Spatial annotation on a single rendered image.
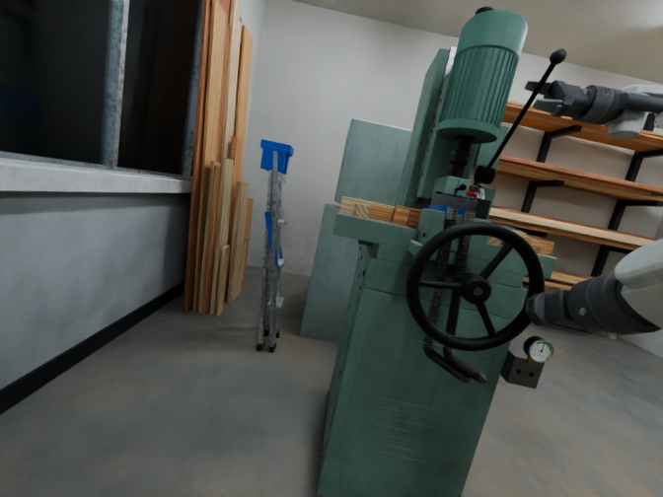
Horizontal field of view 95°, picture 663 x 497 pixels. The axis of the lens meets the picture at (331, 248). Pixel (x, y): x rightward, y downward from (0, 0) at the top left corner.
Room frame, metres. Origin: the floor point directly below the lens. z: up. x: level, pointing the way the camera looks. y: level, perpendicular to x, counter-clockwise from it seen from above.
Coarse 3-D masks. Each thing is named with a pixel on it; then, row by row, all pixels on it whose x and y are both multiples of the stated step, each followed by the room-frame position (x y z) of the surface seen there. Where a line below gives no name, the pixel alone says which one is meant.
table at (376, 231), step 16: (336, 224) 0.84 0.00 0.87; (352, 224) 0.83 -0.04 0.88; (368, 224) 0.83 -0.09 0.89; (384, 224) 0.83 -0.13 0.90; (400, 224) 0.93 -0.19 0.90; (368, 240) 0.83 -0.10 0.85; (384, 240) 0.83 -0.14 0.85; (400, 240) 0.83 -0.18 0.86; (416, 240) 0.83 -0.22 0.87; (432, 256) 0.73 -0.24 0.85; (512, 256) 0.82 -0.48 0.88; (544, 256) 0.81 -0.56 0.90; (544, 272) 0.81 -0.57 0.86
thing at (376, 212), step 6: (372, 210) 0.99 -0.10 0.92; (378, 210) 0.99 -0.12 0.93; (384, 210) 0.99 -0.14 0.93; (390, 210) 0.98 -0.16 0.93; (372, 216) 0.99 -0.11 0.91; (378, 216) 0.99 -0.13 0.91; (384, 216) 0.99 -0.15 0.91; (390, 216) 0.98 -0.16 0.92; (540, 240) 0.97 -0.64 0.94; (546, 246) 0.96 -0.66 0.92; (552, 246) 0.96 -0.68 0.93
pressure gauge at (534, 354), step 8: (536, 336) 0.77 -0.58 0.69; (528, 344) 0.76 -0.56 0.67; (536, 344) 0.75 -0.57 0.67; (528, 352) 0.75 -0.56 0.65; (536, 352) 0.75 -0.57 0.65; (544, 352) 0.75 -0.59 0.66; (552, 352) 0.75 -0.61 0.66; (528, 360) 0.77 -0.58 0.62; (536, 360) 0.75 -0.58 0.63; (544, 360) 0.75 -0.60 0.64
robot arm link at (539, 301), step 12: (576, 288) 0.47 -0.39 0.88; (588, 288) 0.45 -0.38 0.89; (528, 300) 0.54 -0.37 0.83; (540, 300) 0.53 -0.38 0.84; (552, 300) 0.51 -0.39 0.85; (564, 300) 0.49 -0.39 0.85; (576, 300) 0.46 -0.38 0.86; (588, 300) 0.44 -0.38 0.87; (528, 312) 0.53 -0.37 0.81; (540, 312) 0.52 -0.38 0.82; (552, 312) 0.50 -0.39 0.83; (564, 312) 0.48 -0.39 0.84; (576, 312) 0.45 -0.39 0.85; (588, 312) 0.44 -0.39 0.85; (540, 324) 0.52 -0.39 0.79; (552, 324) 0.51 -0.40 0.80; (564, 324) 0.50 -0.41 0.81; (576, 324) 0.49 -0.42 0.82; (588, 324) 0.44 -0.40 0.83; (600, 324) 0.42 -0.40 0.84; (612, 336) 0.42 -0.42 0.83
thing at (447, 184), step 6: (438, 180) 1.03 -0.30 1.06; (444, 180) 0.96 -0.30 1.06; (450, 180) 0.94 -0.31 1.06; (456, 180) 0.94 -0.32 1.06; (462, 180) 0.94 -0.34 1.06; (468, 180) 0.94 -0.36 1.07; (438, 186) 1.01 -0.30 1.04; (444, 186) 0.95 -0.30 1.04; (450, 186) 0.94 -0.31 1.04; (456, 186) 0.94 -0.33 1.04; (468, 186) 0.94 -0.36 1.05; (432, 192) 1.07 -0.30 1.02; (444, 192) 0.94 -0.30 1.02; (450, 192) 0.94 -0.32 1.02; (456, 192) 0.94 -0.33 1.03; (462, 192) 0.94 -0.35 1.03
